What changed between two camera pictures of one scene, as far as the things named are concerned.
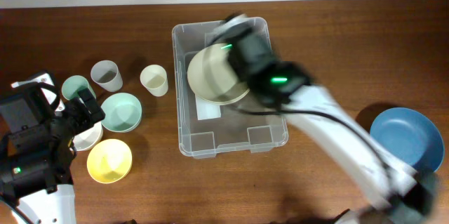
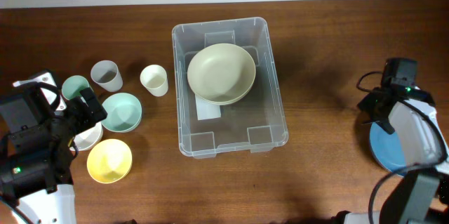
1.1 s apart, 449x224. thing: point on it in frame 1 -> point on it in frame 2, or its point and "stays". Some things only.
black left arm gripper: (85, 120) stays
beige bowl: (212, 77) stays
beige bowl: (220, 93) stays
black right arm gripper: (255, 49) -> (365, 103)
